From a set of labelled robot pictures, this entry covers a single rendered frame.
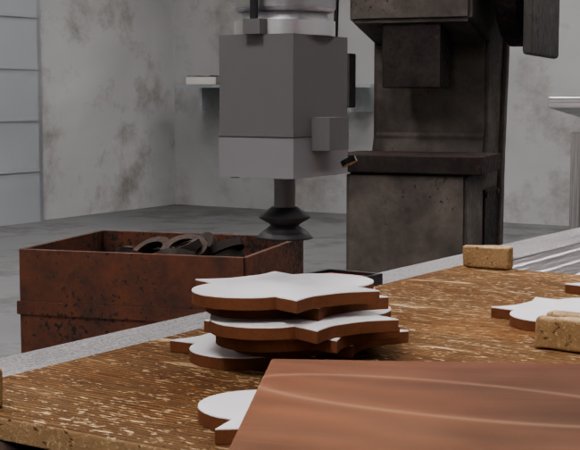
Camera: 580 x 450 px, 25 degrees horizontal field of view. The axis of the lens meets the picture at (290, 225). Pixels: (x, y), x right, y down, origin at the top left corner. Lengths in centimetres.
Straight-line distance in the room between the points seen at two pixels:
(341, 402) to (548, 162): 1110
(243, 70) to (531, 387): 53
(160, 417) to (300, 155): 22
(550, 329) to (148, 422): 37
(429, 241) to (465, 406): 594
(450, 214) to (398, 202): 27
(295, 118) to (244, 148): 5
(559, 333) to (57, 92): 1111
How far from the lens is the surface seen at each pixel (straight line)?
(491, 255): 152
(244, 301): 92
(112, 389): 91
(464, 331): 113
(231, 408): 81
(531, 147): 1156
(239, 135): 94
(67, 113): 1216
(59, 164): 1208
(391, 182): 638
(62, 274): 469
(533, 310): 119
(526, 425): 40
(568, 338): 105
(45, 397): 90
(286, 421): 40
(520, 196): 1162
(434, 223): 634
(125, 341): 120
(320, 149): 94
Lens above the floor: 114
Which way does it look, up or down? 6 degrees down
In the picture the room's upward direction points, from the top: straight up
